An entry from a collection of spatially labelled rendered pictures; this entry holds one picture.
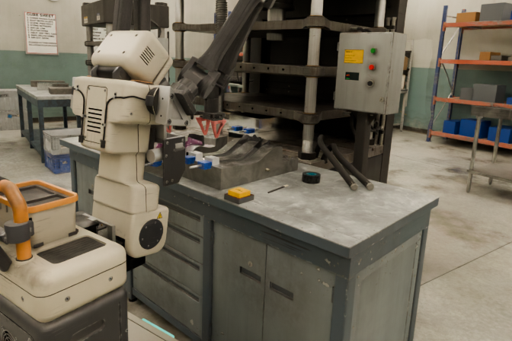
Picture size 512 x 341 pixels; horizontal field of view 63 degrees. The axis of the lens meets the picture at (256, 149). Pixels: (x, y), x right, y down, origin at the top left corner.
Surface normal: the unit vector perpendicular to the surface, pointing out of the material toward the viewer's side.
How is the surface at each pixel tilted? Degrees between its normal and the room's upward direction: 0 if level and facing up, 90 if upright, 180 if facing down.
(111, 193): 82
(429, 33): 90
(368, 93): 90
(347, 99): 90
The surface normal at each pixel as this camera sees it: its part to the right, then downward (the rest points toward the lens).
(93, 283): 0.82, 0.15
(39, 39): 0.58, 0.19
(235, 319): -0.69, 0.13
